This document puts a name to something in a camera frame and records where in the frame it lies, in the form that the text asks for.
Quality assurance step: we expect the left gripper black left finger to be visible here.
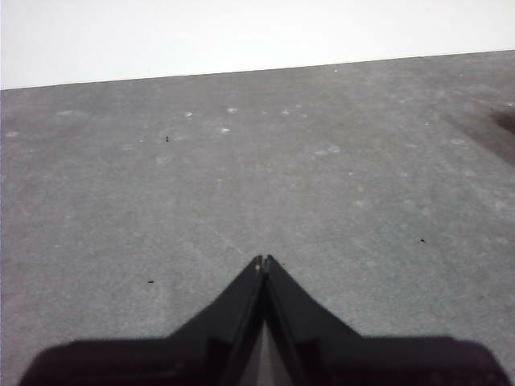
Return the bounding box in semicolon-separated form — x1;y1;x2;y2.
18;255;265;386

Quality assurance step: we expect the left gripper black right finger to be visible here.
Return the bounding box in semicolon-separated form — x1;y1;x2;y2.
265;254;509;386

